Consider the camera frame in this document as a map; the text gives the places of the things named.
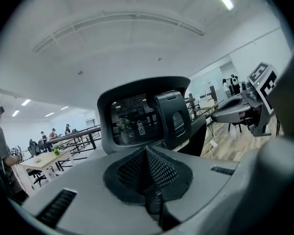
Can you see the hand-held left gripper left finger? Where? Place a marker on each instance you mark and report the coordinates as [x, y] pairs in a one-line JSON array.
[[88, 195]]

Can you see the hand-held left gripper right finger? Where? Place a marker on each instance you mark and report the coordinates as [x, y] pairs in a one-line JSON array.
[[210, 177]]

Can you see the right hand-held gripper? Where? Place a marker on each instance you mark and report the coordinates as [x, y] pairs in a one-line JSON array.
[[263, 82]]

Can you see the black mesh office chair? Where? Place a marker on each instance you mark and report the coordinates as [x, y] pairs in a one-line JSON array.
[[134, 121]]

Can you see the white power strip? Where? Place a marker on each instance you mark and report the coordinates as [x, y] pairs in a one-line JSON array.
[[213, 144]]

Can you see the small green potted plant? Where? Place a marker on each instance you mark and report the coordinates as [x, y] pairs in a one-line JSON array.
[[56, 150]]

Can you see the light wooden table white legs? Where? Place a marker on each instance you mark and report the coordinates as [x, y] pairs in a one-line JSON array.
[[44, 159]]

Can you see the long dark table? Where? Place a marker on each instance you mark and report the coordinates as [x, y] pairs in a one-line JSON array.
[[73, 134]]

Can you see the white ceiling track rail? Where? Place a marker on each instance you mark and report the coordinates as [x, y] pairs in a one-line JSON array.
[[127, 15]]

